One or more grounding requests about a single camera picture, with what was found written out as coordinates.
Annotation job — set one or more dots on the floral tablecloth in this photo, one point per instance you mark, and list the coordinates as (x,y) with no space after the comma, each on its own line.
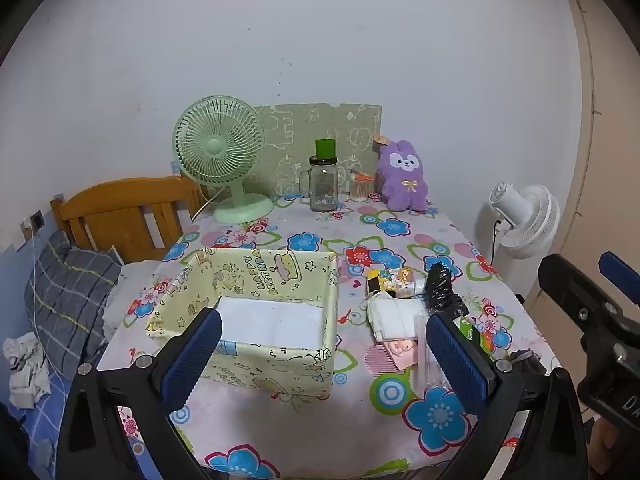
(310,240)

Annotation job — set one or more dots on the green patterned board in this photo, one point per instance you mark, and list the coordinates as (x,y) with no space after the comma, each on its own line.
(295,130)

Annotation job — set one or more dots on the green plastic cup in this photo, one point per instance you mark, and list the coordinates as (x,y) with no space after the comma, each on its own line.
(325,149)

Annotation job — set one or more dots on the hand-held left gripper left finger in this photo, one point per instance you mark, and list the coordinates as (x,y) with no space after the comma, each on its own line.
(192,360)

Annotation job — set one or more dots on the colourful sticker packet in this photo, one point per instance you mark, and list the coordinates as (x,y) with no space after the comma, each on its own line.
(395,280)

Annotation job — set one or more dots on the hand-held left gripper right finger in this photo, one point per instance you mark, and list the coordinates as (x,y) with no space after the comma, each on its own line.
(460,365)

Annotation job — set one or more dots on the white blanket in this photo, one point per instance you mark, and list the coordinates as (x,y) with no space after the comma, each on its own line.
(135,285)

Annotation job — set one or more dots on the grey plaid pillow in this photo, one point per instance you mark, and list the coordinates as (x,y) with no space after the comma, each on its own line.
(65,290)

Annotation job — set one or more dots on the white cloth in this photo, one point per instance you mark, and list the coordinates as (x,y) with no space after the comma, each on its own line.
(25,365)
(395,320)

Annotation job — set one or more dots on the cotton swab container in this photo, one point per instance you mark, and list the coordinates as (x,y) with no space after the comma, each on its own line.
(359,191)

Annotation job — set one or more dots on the clear plastic bag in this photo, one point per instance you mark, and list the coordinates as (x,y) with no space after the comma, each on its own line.
(425,360)

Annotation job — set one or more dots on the white standing fan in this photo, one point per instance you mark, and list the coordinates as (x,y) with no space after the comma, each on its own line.
(530,225)

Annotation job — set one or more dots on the yellow fabric storage box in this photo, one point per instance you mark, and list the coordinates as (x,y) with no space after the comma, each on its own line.
(270,370)

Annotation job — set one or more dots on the blue checked bedsheet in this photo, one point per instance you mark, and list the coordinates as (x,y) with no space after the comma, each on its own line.
(45,440)

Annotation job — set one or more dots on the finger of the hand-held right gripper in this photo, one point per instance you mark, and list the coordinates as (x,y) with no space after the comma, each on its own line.
(575,295)
(620,270)

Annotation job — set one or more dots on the wooden bed headboard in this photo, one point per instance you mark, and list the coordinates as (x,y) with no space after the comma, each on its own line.
(125,200)

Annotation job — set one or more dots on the green packet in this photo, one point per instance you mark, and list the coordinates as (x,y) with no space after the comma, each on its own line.
(467,330)

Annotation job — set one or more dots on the purple plush bunny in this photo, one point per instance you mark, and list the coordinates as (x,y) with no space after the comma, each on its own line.
(402,185)

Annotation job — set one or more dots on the wall socket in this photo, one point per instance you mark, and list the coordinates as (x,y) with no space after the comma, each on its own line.
(36,219)

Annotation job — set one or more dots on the black plastic bag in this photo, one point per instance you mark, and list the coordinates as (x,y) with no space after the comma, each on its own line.
(440,285)

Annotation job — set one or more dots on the beige door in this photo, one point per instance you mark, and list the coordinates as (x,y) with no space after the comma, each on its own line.
(610,135)

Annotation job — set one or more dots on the glass jar mug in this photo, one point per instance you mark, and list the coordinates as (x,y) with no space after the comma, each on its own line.
(324,190)

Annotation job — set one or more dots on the green desk fan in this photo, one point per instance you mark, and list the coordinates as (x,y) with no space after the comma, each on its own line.
(215,147)

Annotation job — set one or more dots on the white crumpled cloth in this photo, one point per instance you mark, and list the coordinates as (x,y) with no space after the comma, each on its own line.
(25,365)

